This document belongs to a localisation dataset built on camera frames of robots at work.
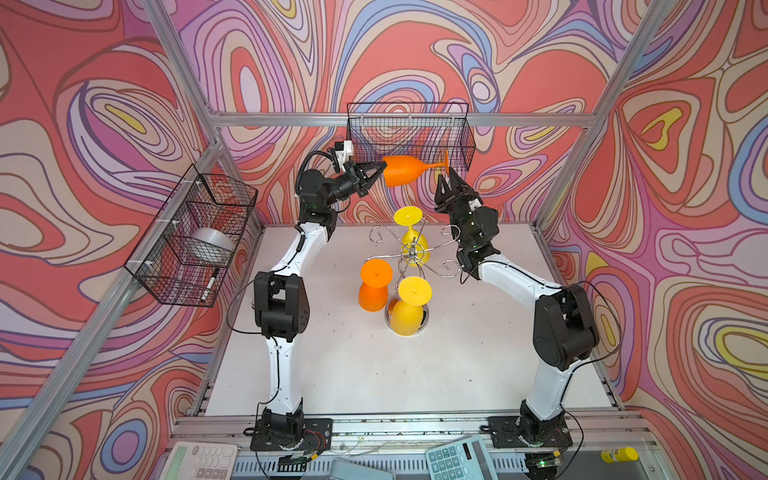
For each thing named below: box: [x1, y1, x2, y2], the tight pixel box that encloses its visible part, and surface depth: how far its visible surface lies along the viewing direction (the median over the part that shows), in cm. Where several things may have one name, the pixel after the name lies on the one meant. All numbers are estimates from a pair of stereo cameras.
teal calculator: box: [425, 435, 499, 480], surface depth 70 cm
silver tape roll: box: [191, 227, 235, 252], surface depth 75 cm
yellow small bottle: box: [601, 447, 639, 464], surface depth 67 cm
